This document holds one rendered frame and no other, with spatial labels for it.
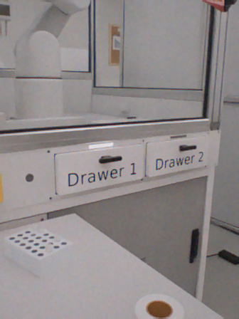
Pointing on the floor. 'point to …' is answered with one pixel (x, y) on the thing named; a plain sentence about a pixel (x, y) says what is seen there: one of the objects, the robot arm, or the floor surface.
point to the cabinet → (144, 222)
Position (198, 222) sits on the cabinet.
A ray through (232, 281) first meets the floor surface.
